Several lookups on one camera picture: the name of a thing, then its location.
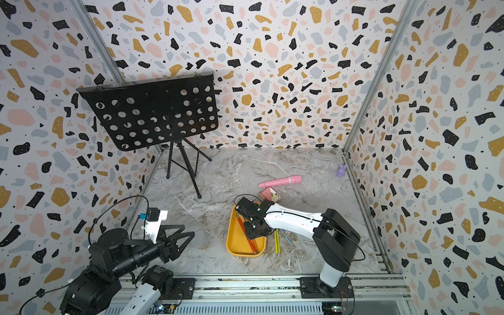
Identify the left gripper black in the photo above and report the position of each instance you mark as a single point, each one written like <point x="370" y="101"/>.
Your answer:
<point x="170" y="250"/>

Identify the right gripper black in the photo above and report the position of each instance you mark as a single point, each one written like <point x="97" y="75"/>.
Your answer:
<point x="251" y="236"/>

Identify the green hex key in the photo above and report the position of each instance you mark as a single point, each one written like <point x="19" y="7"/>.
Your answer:
<point x="279" y="241"/>

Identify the orange hex key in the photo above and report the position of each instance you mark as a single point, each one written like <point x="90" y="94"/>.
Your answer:
<point x="252" y="246"/>

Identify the yellow plastic storage box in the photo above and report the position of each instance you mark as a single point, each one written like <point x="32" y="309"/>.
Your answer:
<point x="236" y="243"/>

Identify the yellow hex key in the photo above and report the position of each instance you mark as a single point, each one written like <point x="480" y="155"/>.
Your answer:
<point x="276" y="243"/>

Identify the blue hex key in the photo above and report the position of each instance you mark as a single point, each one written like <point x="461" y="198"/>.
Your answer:
<point x="288" y="240"/>

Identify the red hex key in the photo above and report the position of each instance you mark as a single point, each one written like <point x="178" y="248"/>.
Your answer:
<point x="241" y="223"/>

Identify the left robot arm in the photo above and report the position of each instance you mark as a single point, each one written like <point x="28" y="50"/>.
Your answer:
<point x="114" y="255"/>

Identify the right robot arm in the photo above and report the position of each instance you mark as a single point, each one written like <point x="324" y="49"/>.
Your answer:
<point x="335" y="239"/>

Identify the pink cylindrical tube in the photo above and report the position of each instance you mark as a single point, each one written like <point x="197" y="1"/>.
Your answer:
<point x="292" y="180"/>

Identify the small purple toy figure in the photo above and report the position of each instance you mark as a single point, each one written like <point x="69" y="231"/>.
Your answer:
<point x="341" y="172"/>

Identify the black perforated music stand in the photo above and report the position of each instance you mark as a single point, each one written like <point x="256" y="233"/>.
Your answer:
<point x="153" y="112"/>

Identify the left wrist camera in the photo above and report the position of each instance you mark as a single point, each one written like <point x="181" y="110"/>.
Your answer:
<point x="152" y="220"/>

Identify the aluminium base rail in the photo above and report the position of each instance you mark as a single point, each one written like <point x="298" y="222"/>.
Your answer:
<point x="267" y="294"/>

